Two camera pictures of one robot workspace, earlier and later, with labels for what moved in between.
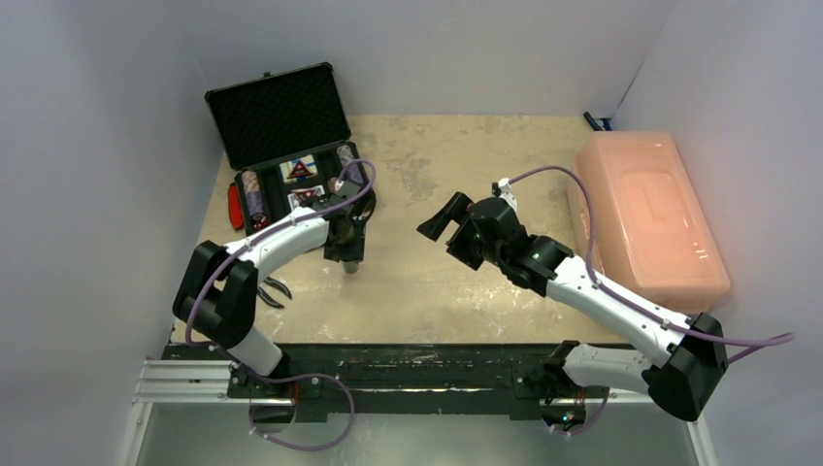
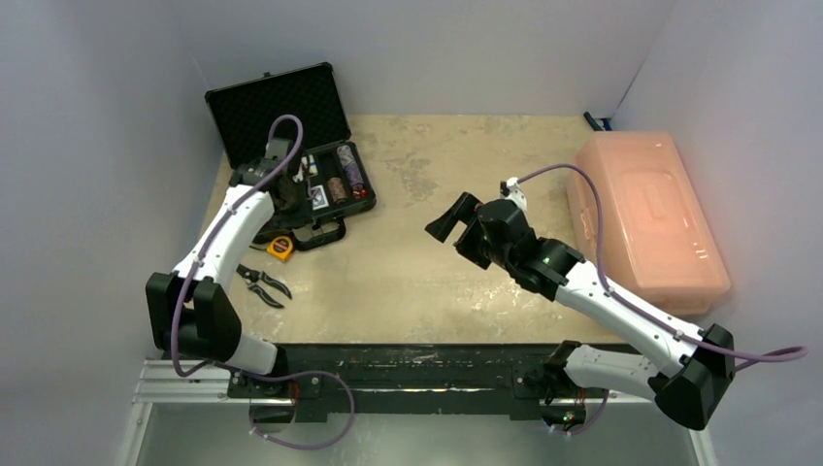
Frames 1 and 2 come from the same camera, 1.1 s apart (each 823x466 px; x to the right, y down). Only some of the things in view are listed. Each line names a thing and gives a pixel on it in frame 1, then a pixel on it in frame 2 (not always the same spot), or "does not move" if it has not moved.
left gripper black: x=352 y=252 to x=305 y=211
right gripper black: x=460 y=230 does not move
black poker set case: x=286 y=138 does not move
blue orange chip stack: x=345 y=154 does not move
